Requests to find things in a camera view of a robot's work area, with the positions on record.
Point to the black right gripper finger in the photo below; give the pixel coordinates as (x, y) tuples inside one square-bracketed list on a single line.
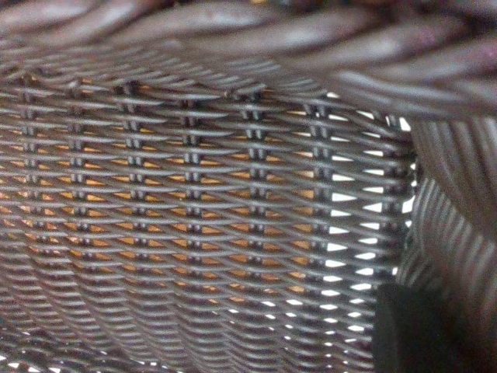
[(427, 338)]

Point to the dark brown wicker basket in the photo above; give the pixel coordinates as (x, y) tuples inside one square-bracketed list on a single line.
[(248, 39)]

